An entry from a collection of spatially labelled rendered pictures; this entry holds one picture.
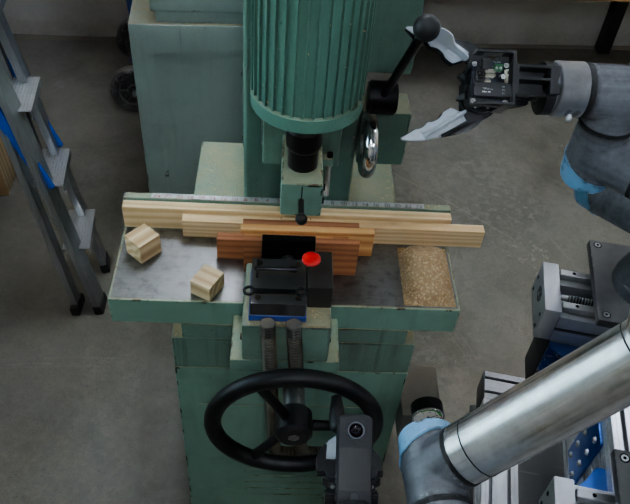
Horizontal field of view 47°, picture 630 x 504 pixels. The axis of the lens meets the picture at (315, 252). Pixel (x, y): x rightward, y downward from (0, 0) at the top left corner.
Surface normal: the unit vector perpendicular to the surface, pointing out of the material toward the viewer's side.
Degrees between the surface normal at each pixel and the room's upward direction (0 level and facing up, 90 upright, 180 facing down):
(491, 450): 65
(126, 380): 0
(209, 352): 90
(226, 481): 90
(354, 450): 27
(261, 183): 90
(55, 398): 0
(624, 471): 0
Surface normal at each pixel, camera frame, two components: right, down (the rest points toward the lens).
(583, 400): -0.42, 0.29
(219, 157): 0.07, -0.69
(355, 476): 0.08, -0.29
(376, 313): 0.01, 0.72
